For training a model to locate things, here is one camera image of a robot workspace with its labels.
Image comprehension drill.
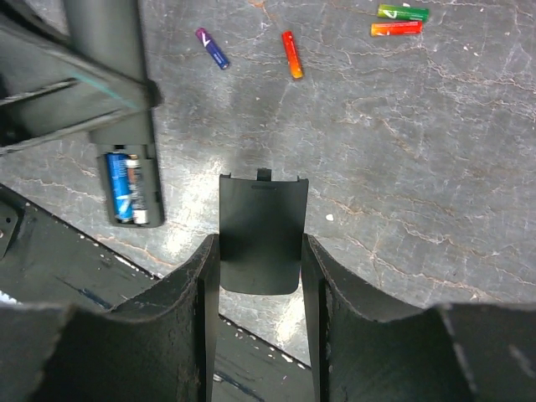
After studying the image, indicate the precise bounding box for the green yellow battery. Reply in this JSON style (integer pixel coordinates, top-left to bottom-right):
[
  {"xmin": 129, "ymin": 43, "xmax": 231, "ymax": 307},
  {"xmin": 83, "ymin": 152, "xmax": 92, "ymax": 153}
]
[{"xmin": 377, "ymin": 4, "xmax": 430, "ymax": 22}]

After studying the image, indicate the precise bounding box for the blue battery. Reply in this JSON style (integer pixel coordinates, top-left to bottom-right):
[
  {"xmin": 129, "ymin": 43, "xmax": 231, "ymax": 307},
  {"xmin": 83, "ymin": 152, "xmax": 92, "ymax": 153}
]
[{"xmin": 106, "ymin": 152, "xmax": 133, "ymax": 223}]

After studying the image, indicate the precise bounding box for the red orange battery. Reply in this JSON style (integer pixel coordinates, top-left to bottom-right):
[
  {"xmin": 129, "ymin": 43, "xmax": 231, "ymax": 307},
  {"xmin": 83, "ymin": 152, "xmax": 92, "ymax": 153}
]
[{"xmin": 281, "ymin": 30, "xmax": 304, "ymax": 80}]

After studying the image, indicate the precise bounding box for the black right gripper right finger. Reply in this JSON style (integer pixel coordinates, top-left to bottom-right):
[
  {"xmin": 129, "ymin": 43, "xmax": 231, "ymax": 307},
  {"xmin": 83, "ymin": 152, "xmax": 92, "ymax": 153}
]
[{"xmin": 301, "ymin": 235, "xmax": 535, "ymax": 401}]

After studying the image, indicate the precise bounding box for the purple battery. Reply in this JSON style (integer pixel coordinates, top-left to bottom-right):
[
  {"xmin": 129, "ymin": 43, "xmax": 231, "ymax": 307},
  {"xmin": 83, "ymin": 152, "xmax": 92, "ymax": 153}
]
[{"xmin": 195, "ymin": 28, "xmax": 229, "ymax": 70}]

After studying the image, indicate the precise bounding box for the black battery cover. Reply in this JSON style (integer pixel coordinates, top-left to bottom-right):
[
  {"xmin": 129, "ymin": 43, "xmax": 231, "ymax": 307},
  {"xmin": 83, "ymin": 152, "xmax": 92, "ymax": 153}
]
[{"xmin": 219, "ymin": 168, "xmax": 309, "ymax": 296}]

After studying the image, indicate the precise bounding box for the black silver battery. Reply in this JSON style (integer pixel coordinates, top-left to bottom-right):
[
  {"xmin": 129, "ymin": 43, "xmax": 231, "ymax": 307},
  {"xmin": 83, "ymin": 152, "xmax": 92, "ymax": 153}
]
[{"xmin": 126, "ymin": 155, "xmax": 149, "ymax": 225}]

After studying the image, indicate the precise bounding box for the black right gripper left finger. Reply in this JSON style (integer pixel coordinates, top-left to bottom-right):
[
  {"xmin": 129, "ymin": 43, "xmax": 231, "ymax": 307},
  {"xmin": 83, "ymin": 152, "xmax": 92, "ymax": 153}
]
[{"xmin": 1, "ymin": 234, "xmax": 219, "ymax": 401}]

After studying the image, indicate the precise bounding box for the red yellow battery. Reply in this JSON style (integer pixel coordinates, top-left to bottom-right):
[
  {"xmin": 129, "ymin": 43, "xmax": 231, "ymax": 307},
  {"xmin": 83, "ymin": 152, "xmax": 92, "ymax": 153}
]
[{"xmin": 370, "ymin": 21, "xmax": 423, "ymax": 37}]

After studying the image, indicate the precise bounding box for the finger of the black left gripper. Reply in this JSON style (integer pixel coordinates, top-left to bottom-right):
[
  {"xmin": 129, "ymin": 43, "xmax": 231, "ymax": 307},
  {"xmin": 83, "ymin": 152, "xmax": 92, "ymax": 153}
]
[{"xmin": 1, "ymin": 12, "xmax": 147, "ymax": 154}]

